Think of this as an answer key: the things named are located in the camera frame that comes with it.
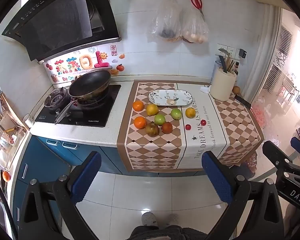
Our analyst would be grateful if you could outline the black gas stove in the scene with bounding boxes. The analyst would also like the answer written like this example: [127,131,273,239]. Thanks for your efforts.
[35,84,122,128]

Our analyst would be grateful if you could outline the bundle of chopsticks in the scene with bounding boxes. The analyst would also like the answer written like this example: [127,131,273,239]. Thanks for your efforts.
[226,57,237,72]

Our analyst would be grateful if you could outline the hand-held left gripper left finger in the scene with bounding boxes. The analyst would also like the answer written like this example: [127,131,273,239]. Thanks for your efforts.
[15,151,102,240]

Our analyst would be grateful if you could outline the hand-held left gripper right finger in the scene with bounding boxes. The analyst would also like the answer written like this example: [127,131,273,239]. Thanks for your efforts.
[201,151,288,240]

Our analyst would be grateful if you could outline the dish rack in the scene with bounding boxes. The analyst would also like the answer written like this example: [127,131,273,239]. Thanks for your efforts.
[0,80,30,160]

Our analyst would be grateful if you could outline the green apple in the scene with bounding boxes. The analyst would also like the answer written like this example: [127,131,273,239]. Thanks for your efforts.
[170,108,182,120]
[154,114,166,126]

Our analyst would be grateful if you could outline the black smartphone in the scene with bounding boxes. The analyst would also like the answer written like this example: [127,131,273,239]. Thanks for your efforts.
[234,94,252,109]

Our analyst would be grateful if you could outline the glass balcony door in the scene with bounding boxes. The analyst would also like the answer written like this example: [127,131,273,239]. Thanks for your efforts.
[250,5,300,145]

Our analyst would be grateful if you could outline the colourful wall sticker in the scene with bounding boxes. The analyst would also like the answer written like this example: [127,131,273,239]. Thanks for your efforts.
[44,46,127,83]

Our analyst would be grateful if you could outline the dark red apple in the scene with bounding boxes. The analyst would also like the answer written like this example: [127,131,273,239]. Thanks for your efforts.
[161,122,173,134]

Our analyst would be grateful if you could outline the black range hood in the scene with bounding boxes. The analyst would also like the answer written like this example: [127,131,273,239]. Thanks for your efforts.
[1,0,122,62]

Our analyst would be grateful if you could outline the clear plastic bag dark contents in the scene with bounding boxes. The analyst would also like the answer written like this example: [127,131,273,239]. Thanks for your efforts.
[147,0,183,43]

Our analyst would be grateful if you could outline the cream utensil holder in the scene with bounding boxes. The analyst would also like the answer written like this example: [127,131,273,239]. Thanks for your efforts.
[210,66,237,102]

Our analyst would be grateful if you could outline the grey slipper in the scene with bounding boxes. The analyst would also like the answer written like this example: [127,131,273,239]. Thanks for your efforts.
[165,214,180,227]
[141,212,158,227]

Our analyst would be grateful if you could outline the red handled scissors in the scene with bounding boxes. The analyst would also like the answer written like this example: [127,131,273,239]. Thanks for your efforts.
[190,0,206,22]

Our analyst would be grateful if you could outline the oval floral ceramic plate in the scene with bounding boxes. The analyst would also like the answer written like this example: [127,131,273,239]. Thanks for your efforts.
[148,89,196,107]

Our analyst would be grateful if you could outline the brown checkered tablecloth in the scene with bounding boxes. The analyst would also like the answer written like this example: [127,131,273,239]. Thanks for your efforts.
[117,80,263,173]

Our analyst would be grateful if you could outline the black handled knife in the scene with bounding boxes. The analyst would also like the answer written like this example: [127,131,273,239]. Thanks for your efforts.
[217,50,228,73]

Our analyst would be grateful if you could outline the clear plastic bag of eggs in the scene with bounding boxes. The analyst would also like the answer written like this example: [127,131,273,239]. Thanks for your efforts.
[180,5,209,44]

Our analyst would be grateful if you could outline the white wall outlet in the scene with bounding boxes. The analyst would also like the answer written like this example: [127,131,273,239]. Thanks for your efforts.
[217,44,238,61]

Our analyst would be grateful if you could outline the black wok with metal handle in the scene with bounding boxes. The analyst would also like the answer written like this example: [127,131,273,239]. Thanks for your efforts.
[54,69,112,125]

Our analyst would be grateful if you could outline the orange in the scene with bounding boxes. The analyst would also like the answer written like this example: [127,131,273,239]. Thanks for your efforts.
[134,116,147,130]
[132,100,145,112]

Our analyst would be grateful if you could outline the person's dark grey clothing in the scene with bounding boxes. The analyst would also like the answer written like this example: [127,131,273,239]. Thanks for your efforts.
[126,224,208,240]

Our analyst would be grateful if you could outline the white cup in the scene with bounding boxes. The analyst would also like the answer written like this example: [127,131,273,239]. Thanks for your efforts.
[24,114,35,130]

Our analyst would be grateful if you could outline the red yellow apple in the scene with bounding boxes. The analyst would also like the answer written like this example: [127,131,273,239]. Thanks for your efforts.
[145,122,160,137]

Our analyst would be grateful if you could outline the blue kitchen cabinet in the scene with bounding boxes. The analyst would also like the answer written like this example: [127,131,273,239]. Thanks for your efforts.
[12,135,203,230]

